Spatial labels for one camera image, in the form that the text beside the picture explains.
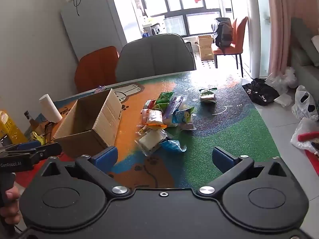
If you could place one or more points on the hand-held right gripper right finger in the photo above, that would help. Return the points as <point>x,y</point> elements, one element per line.
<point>222,158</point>

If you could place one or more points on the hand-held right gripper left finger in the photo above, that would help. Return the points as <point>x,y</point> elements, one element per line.
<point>106,157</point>

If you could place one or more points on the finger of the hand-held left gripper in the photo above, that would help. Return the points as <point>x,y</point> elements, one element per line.
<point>47,150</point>
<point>27,145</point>

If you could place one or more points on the blue green cartoon snack packet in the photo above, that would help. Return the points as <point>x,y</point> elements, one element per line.
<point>184,118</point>

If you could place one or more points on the orange snack packet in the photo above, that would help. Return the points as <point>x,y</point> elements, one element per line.
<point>155,119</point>

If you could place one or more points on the green and white snack packet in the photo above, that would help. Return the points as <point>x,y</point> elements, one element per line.
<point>208,95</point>

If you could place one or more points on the red snack packet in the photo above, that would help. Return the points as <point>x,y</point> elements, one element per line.
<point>148,105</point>

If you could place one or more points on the purple snack packet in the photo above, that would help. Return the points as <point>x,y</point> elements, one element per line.
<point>173,108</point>

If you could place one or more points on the person's left hand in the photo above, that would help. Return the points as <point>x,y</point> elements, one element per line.
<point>12,211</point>

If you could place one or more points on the glass bottle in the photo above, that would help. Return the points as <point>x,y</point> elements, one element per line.
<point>31,122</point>

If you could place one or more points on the yellow crate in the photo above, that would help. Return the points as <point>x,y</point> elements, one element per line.
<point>10,128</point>

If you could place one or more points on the white paper towel roll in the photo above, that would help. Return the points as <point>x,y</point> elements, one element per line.
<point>49,108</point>

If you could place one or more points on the clear bag with red contents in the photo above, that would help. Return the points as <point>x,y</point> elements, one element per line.
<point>305,132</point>

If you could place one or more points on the orange dining chair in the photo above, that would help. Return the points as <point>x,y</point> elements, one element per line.
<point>238,37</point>
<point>96,67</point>

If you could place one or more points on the crumpled white plastic bag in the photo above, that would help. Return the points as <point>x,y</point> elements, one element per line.
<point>281,79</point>

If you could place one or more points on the white bag with black contents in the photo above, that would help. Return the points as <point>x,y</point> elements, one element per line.
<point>305,103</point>

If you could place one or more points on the small cardboard box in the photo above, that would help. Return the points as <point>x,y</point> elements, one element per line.
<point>205,48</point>

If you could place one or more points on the grey upholstered chair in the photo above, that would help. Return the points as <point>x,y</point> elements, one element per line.
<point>154,54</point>

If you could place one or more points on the grey backpack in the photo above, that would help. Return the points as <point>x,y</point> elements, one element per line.
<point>223,33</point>

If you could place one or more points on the grey sofa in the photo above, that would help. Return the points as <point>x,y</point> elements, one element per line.
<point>305,62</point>

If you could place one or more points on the white refrigerator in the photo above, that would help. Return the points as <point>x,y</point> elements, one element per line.
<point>99,25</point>

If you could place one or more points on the white pillow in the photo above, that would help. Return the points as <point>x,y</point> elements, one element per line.
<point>316,52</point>

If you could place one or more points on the pink curtain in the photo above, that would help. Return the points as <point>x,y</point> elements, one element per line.
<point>286,17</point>

